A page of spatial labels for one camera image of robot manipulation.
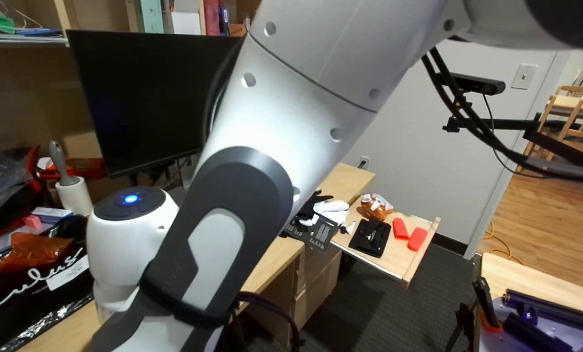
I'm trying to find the wooden chair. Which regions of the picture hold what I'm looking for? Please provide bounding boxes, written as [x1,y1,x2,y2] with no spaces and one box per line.
[515,81,583,179]

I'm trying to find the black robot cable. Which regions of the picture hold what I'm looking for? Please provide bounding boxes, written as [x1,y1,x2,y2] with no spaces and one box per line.
[419,44,583,191]

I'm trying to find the black shopping bag white lettering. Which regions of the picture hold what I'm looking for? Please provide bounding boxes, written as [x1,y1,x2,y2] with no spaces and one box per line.
[0,212,100,352]

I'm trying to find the red oblong case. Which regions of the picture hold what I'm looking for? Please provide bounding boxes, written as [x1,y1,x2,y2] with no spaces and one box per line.
[392,214,413,242]

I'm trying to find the orange snack packet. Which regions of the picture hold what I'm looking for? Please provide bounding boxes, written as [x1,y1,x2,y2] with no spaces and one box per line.
[355,191,398,224]

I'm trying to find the black bar camera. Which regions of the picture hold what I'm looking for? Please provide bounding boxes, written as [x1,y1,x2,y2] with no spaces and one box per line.
[431,67,509,97]

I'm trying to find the wooden sliding tray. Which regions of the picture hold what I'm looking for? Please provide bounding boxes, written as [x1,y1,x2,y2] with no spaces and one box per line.
[329,193,443,285]

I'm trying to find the wooden drawer cabinet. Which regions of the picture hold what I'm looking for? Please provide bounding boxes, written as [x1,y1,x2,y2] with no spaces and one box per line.
[243,242,347,347]

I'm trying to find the black printed booklet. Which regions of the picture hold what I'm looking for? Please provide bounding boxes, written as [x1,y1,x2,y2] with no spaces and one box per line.
[282,206,347,253]

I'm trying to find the teal box on shelf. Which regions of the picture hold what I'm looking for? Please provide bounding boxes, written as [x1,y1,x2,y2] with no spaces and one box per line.
[138,0,167,34]

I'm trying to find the small wooden table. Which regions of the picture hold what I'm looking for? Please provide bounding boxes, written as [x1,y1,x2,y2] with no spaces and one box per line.
[480,249,583,322]

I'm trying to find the wooden bookshelf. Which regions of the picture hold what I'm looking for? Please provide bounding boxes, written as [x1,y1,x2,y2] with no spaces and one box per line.
[0,0,265,197]

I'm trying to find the white lint roller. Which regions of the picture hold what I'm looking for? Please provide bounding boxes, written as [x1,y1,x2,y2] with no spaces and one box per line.
[48,138,97,218]

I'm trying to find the white paper sheet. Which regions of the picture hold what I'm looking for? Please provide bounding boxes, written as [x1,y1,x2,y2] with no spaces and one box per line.
[310,197,353,228]

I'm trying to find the black computer monitor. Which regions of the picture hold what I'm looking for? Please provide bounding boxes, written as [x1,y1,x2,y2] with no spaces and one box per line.
[65,26,247,179]

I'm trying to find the red tube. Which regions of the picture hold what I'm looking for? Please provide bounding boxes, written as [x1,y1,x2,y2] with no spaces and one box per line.
[406,224,431,253]

